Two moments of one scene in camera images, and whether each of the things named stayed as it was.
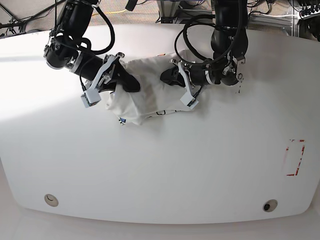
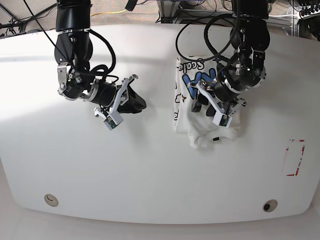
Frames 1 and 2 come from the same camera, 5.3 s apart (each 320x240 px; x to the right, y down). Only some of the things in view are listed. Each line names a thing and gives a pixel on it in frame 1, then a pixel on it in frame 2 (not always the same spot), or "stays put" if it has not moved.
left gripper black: (172, 76) -> (222, 91)
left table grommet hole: (51, 200) stays put
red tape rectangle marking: (287, 149) stays put
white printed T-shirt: (133, 105) -> (200, 127)
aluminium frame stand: (167, 9) stays put
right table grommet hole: (270, 205) stays put
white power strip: (308, 11) stays put
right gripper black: (88, 66) -> (105, 94)
